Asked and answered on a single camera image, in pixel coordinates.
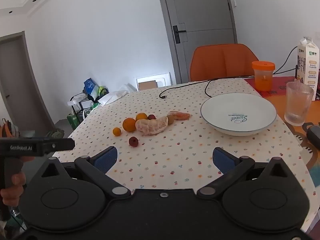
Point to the red jujube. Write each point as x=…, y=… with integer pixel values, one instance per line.
x=133, y=141
x=151, y=117

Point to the white milk carton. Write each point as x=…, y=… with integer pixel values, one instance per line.
x=308, y=65

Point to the brown cardboard sheet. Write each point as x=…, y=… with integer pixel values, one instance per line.
x=147, y=85

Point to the black power adapter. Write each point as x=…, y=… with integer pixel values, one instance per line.
x=313, y=135

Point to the dark multiport charger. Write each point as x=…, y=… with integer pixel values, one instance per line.
x=296, y=73

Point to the yellow-green item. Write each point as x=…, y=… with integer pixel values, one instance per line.
x=102, y=90

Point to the grey door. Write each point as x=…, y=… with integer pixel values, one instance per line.
x=200, y=10

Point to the small orange kumquat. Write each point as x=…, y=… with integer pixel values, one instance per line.
x=116, y=131

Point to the ribbed clear glass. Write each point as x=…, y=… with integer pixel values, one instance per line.
x=298, y=105

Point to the olive green bag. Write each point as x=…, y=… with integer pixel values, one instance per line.
x=56, y=133

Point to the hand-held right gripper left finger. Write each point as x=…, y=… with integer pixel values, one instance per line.
x=107, y=158

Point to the large orange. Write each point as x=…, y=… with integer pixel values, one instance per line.
x=128, y=125

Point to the orange and black backpack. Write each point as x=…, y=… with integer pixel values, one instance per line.
x=8, y=128

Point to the small brownish round fruit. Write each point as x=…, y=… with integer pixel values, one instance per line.
x=171, y=119

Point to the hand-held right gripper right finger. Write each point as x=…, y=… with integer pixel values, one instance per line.
x=223, y=161

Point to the medium orange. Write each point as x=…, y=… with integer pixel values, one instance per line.
x=141, y=116

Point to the orange cup with lid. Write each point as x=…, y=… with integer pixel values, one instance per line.
x=263, y=80

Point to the black metal rack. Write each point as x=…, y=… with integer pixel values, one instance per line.
x=75, y=107

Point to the orange chair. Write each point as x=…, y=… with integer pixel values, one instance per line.
x=220, y=62

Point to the grey doorway frame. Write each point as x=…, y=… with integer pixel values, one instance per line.
x=30, y=67

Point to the person's left hand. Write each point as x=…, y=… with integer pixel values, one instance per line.
x=10, y=197

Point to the floral tablecloth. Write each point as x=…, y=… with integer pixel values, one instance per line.
x=175, y=155

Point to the peeled pomelo wedge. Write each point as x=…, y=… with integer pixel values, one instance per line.
x=151, y=128

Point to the white foam board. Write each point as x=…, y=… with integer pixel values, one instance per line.
x=162, y=78

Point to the blue plastic bag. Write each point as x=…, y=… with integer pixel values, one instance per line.
x=90, y=87

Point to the white plastic bag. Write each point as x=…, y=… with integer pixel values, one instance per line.
x=112, y=96

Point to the white plate with blue rim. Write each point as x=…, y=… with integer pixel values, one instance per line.
x=225, y=110

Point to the red and orange printed mat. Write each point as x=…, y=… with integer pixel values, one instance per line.
x=280, y=90

